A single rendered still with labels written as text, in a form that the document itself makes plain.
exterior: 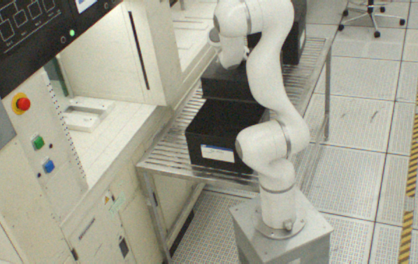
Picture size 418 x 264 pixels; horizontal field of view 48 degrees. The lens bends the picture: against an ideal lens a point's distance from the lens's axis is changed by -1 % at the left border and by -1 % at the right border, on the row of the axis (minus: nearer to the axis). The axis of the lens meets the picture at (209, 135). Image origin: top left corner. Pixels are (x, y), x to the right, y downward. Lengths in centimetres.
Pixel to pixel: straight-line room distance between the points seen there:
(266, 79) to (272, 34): 13
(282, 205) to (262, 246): 16
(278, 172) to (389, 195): 150
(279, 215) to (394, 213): 130
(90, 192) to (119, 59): 64
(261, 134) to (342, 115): 212
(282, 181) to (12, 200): 83
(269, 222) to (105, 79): 106
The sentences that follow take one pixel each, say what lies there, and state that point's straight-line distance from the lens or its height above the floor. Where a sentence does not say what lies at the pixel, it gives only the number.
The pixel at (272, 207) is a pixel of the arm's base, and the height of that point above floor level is 88.
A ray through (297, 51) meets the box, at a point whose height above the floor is 84.
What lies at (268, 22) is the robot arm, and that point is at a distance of 135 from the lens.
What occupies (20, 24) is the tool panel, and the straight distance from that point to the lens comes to 150.
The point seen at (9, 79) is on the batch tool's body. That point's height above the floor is 144.
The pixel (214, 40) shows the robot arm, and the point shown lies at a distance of 175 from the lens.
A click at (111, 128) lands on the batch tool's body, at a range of 214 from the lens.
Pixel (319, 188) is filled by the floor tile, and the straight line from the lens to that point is 294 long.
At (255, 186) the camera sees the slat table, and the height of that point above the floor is 76.
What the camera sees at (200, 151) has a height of 85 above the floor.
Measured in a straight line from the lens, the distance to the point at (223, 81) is 196.
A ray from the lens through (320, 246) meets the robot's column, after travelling 176.
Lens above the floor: 206
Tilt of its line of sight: 37 degrees down
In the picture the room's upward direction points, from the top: 9 degrees counter-clockwise
